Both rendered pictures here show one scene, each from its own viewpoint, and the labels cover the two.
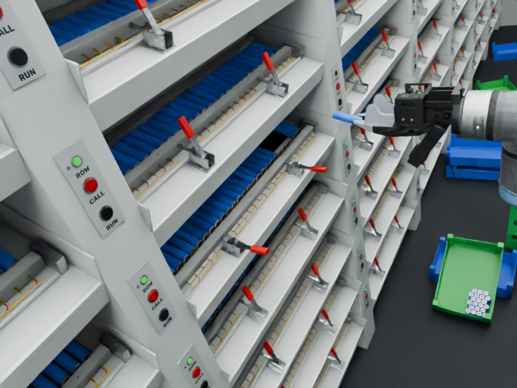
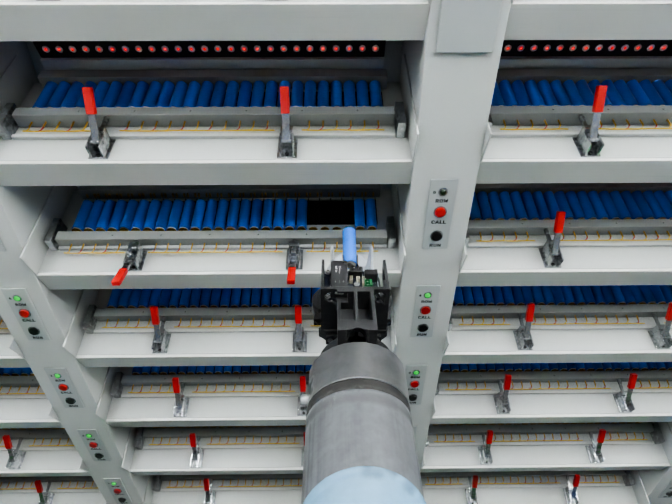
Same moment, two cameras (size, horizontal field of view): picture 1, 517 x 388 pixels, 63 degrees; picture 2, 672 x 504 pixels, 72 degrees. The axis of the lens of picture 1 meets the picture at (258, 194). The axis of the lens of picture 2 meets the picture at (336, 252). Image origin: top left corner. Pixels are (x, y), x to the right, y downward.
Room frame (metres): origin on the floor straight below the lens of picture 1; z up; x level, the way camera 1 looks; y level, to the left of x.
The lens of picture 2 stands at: (0.47, -0.62, 1.41)
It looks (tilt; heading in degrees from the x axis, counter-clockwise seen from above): 35 degrees down; 49
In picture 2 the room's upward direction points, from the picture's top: straight up
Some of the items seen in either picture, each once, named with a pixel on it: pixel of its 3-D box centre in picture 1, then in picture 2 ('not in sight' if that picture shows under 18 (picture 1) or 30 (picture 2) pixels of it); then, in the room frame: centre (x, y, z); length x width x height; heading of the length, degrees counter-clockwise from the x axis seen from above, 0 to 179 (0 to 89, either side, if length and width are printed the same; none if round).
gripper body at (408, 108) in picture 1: (428, 111); (354, 321); (0.72, -0.36, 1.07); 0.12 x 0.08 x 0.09; 49
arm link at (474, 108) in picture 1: (475, 116); (354, 389); (0.66, -0.42, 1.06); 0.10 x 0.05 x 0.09; 139
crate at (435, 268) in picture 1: (473, 265); not in sight; (1.15, -0.78, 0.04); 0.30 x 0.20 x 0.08; 50
